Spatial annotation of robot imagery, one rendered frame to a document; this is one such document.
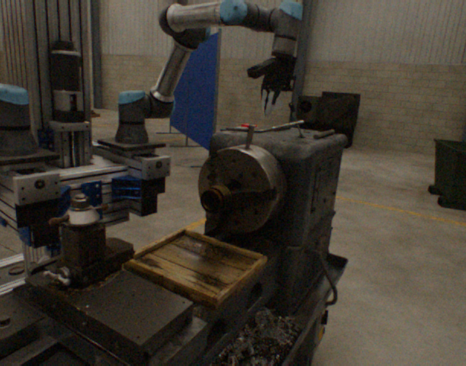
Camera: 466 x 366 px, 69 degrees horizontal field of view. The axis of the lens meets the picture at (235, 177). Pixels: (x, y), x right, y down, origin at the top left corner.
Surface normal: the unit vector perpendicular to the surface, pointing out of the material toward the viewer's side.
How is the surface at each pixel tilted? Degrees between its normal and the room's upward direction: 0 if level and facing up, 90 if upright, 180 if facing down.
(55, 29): 90
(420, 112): 90
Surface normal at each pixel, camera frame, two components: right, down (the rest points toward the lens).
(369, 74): -0.51, 0.18
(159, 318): 0.07, -0.96
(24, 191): 0.78, 0.22
